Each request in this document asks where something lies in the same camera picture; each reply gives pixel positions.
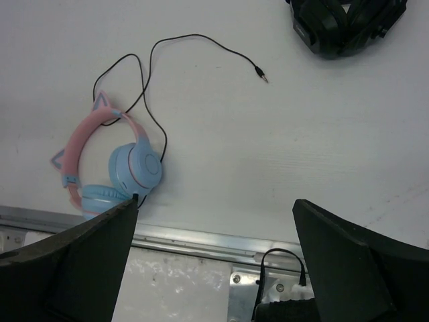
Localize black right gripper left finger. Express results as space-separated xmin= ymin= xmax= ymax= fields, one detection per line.
xmin=1 ymin=197 xmax=138 ymax=321

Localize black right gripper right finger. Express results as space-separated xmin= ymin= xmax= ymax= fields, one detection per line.
xmin=292 ymin=199 xmax=428 ymax=321

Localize pink blue cat-ear headphones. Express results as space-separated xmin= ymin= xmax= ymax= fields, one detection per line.
xmin=50 ymin=91 xmax=163 ymax=220

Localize thin black audio cable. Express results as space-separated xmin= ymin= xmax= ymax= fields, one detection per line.
xmin=93 ymin=33 xmax=269 ymax=207

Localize black headphones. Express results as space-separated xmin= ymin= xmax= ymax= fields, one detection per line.
xmin=287 ymin=0 xmax=407 ymax=59

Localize short black base cable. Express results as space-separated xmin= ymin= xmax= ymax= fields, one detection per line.
xmin=254 ymin=248 xmax=308 ymax=306

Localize aluminium table edge rail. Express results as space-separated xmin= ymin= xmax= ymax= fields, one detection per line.
xmin=1 ymin=206 xmax=302 ymax=265

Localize right metal mounting bracket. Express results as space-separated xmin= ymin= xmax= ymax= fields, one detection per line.
xmin=227 ymin=264 xmax=314 ymax=321

